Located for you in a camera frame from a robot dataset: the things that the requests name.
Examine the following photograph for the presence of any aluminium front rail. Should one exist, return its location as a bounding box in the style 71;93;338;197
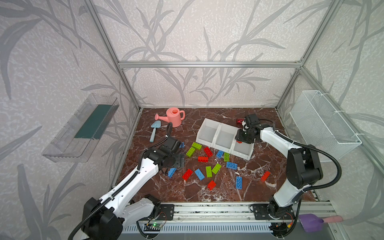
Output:
123;202;337;236

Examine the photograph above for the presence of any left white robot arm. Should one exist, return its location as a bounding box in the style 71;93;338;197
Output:
68;123;181;240

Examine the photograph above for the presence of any light blue lego centre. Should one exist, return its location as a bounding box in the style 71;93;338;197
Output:
195;169;205;181

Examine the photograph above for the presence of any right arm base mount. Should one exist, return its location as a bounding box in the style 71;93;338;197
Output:
250;203;295;221

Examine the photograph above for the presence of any red lego bottom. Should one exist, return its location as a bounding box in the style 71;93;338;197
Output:
207;181;217;191

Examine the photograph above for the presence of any green lego centre upright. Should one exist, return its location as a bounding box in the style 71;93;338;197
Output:
206;166;213;178

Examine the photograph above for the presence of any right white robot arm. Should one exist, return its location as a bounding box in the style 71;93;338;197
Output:
235;114;342;219

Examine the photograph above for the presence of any green lego centre tilted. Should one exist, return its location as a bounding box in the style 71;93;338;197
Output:
212;164;222;175

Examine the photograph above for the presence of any left circuit board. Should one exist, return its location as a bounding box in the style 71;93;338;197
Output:
143;223;163;233

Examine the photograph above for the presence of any light blue trowel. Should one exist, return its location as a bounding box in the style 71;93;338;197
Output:
150;120;161;143

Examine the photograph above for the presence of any green lego under bins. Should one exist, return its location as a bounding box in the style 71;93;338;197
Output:
223;153;230;162

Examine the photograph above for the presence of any purple spatula pink handle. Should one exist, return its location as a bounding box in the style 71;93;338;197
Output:
299;214;344;233

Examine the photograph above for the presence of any clear wall shelf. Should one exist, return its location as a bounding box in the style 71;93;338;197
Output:
42;94;120;163

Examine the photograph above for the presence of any right white bin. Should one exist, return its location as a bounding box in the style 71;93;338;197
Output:
229;134;255;161

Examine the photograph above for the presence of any left white bin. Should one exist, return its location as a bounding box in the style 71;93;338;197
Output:
196;118;221;147

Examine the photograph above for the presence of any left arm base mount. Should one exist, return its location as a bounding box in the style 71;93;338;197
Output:
142;204;175;221

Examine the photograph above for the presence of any green lego beside upper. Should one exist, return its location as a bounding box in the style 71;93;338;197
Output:
186;147;196;158

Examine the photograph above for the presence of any middle white bin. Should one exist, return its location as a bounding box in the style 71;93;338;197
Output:
213;123;238;153

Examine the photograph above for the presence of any blue lego under bins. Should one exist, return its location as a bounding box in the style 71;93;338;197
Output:
216;151;224;159

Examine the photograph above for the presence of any white wire basket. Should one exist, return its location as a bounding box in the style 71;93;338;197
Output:
290;90;362;160

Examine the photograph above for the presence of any white bin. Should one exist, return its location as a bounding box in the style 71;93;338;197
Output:
196;118;221;147
229;134;255;161
213;123;238;153

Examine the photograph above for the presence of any pink watering can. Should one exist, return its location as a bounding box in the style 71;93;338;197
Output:
155;107;186;128

